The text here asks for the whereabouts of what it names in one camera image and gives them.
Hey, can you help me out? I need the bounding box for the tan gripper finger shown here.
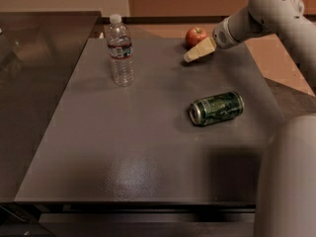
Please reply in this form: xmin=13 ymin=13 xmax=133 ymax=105
xmin=184 ymin=37 xmax=216 ymax=62

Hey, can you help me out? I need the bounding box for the red apple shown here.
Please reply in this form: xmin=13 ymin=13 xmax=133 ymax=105
xmin=186 ymin=27 xmax=207 ymax=48

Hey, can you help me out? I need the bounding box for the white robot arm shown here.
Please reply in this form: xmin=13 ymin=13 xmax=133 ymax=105
xmin=184 ymin=0 xmax=316 ymax=237

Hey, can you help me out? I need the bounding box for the green soda can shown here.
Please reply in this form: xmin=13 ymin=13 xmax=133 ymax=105
xmin=189 ymin=91 xmax=244 ymax=126

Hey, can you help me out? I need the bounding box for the clear plastic water bottle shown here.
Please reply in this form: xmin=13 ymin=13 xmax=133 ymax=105
xmin=106 ymin=14 xmax=134 ymax=87

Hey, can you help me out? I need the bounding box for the dark glossy side table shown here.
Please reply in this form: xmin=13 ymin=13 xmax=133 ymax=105
xmin=0 ymin=11 xmax=102 ymax=203

